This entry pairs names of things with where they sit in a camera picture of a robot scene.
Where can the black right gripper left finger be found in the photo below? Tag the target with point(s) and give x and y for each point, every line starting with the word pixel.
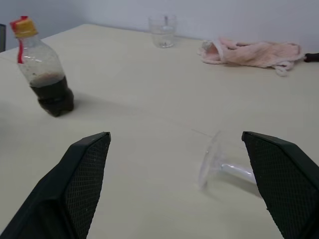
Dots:
pixel 62 194

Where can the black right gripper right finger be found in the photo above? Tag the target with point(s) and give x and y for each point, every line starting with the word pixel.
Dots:
pixel 286 184

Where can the clear plastic wine glass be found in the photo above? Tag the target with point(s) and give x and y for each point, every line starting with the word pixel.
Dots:
pixel 234 169

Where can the plastic cola bottle yellow cap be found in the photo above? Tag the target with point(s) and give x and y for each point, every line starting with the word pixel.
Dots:
pixel 52 92

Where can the pink fluffy cloth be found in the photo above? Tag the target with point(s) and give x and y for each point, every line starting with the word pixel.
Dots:
pixel 249 56

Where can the dark chair back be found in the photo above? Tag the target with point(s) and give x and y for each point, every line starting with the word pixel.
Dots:
pixel 2 37

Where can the clear glass tumbler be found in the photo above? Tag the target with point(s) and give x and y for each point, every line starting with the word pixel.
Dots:
pixel 163 32

